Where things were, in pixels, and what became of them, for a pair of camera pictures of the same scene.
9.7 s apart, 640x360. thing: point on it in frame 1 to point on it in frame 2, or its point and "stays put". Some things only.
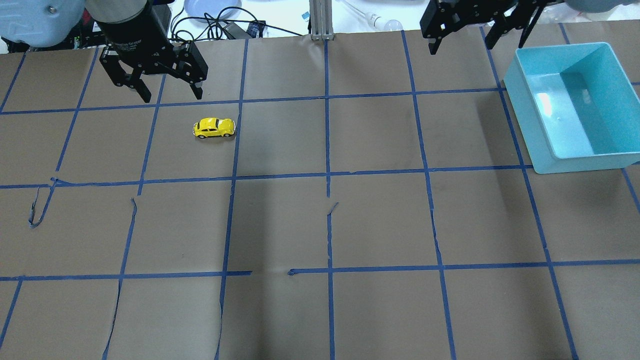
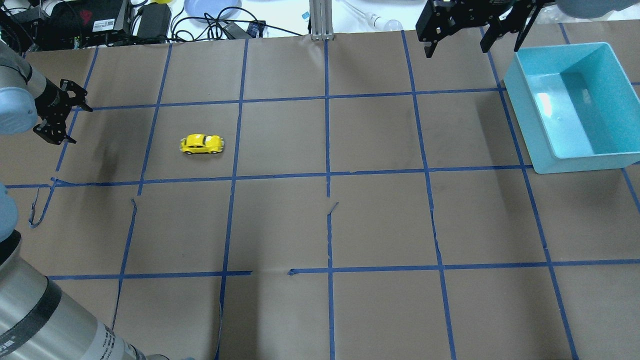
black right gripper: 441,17 stays put
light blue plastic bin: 575,107 stays put
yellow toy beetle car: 213,127 to 201,144
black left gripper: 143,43 to 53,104
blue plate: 211,11 stays put
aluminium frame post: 321,22 stays put
